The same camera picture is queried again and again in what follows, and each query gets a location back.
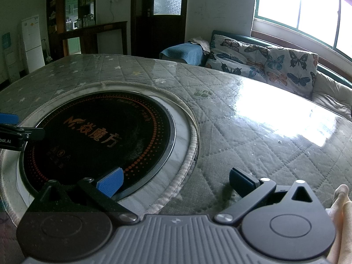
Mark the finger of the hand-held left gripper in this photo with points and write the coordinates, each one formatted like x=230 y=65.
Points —
x=8 y=118

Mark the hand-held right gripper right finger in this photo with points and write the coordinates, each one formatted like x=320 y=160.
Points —
x=241 y=181

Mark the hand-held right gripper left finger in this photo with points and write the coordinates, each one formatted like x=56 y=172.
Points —
x=111 y=182

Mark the cream garment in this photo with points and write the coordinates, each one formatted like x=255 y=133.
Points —
x=341 y=211

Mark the black round induction cooktop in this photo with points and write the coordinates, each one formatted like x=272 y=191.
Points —
x=96 y=132

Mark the white cabinet with teal panel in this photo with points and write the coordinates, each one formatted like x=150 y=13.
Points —
x=9 y=57

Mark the white refrigerator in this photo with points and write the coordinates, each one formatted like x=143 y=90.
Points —
x=33 y=44

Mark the dark wooden shelf cabinet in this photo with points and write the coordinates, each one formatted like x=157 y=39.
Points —
x=90 y=38

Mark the beige cushion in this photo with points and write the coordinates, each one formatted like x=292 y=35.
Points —
x=332 y=93

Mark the blue towel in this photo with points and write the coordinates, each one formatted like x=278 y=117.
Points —
x=181 y=53

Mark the dark green sofa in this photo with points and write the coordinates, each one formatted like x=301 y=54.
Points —
x=247 y=40

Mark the small beige cloth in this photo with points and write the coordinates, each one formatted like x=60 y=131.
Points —
x=200 y=44

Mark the dark wooden door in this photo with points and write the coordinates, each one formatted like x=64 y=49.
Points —
x=143 y=33

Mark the window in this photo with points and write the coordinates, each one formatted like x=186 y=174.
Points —
x=297 y=5

